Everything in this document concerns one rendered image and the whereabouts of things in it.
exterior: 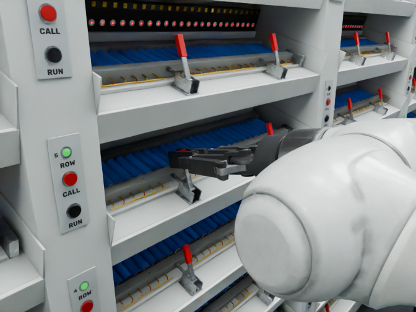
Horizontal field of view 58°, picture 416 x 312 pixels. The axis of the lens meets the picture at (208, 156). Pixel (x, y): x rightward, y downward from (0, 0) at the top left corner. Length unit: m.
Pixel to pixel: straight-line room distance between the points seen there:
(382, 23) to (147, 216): 1.26
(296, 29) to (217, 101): 0.39
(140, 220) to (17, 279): 0.19
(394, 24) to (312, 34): 0.70
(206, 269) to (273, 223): 0.57
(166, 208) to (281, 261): 0.40
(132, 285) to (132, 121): 0.32
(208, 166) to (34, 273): 0.26
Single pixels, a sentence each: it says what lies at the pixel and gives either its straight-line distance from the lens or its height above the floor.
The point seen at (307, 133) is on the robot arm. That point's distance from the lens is 0.48.
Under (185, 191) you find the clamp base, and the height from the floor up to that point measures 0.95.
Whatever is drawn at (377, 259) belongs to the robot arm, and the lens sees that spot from 0.28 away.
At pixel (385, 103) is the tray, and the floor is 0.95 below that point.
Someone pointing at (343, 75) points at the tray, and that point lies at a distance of 1.09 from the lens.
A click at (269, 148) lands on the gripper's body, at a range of 0.50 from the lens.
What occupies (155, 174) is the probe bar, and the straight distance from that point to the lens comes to 0.67.
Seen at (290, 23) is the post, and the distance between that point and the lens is 0.99.
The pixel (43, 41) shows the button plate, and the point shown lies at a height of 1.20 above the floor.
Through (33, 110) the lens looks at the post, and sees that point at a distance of 0.46.
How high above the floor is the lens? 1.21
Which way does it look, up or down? 18 degrees down
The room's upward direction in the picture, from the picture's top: 1 degrees counter-clockwise
